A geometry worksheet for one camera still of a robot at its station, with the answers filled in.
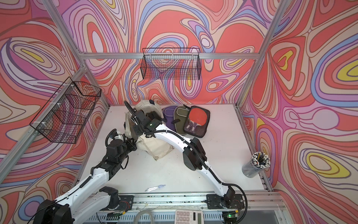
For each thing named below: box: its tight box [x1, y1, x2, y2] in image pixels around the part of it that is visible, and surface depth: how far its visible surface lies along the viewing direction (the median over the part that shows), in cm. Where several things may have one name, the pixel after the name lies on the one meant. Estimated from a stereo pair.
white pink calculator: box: [174, 209, 205, 224], surface depth 69 cm
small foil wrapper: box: [144, 184, 166, 192], surface depth 80 cm
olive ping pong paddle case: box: [173, 105, 190, 136], surface depth 110 cm
